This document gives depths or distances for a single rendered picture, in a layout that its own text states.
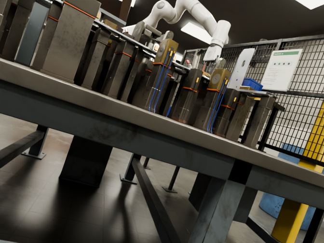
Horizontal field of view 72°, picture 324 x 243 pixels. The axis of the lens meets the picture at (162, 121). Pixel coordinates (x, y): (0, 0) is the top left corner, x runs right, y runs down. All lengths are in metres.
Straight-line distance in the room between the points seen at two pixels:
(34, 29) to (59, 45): 0.52
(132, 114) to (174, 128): 0.12
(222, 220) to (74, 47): 0.81
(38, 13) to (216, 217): 1.30
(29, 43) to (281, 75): 1.62
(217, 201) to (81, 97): 0.51
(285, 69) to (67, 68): 1.45
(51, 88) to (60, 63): 0.38
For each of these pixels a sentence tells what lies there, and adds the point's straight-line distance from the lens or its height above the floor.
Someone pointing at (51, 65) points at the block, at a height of 0.74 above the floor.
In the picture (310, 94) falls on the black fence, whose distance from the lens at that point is 1.69.
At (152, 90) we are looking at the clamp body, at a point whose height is 0.79.
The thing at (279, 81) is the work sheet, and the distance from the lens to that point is 1.83.
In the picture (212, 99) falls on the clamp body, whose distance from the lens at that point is 1.23.
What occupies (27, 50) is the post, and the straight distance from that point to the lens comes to 1.45.
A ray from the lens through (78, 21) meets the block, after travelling 0.97.
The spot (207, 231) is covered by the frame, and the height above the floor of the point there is 0.41.
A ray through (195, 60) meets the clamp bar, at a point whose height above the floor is 1.14.
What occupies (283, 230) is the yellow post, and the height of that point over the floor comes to 0.30.
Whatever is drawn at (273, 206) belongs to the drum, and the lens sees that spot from 3.17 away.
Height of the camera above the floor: 0.71
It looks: 2 degrees down
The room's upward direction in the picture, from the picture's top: 20 degrees clockwise
